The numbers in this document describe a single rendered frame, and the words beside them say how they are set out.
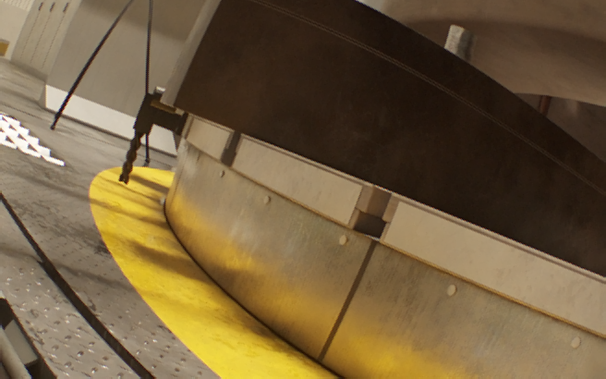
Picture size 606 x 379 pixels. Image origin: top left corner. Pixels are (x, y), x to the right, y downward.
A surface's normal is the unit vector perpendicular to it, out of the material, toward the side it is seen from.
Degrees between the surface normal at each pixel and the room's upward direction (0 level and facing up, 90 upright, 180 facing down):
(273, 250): 90
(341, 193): 90
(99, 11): 90
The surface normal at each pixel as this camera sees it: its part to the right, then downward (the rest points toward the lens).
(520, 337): -0.68, -0.26
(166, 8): 0.66, 0.27
